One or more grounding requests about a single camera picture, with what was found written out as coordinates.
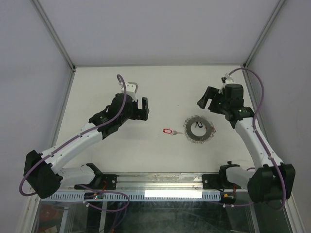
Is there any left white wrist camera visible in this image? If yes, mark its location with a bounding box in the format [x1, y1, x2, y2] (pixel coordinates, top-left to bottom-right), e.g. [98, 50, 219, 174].
[119, 81, 138, 101]

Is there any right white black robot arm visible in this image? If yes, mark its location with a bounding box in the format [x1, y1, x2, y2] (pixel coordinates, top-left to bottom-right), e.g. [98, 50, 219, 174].
[197, 84, 295, 203]

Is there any white slotted cable duct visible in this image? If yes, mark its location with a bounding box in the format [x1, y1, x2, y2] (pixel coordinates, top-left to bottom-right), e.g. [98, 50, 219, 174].
[44, 190, 221, 202]

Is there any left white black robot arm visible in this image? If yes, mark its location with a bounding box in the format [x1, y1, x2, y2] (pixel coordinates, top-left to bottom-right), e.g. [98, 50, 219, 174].
[24, 93, 149, 199]

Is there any red handled key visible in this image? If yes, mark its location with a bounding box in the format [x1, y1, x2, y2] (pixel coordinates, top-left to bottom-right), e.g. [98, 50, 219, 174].
[172, 131, 182, 135]

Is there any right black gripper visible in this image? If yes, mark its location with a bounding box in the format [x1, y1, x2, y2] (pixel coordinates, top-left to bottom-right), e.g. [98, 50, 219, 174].
[197, 86, 229, 115]

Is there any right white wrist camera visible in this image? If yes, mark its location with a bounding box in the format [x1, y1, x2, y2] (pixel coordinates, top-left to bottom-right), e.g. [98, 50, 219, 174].
[219, 73, 235, 94]

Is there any red key tag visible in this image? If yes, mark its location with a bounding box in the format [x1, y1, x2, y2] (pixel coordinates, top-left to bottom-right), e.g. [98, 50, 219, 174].
[163, 128, 173, 134]

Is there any black white key tag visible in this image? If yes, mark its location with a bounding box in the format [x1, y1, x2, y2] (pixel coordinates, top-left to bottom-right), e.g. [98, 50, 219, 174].
[194, 121, 203, 129]

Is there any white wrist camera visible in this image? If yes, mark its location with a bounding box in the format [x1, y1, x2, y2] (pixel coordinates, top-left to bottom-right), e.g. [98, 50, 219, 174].
[219, 73, 235, 94]
[119, 81, 138, 101]

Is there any aluminium mounting rail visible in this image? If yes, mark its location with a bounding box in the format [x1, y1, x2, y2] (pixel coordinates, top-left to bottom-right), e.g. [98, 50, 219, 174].
[97, 171, 251, 192]

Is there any metal disc with key rings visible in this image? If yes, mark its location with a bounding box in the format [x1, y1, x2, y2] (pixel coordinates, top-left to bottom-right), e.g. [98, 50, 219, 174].
[183, 115, 216, 144]

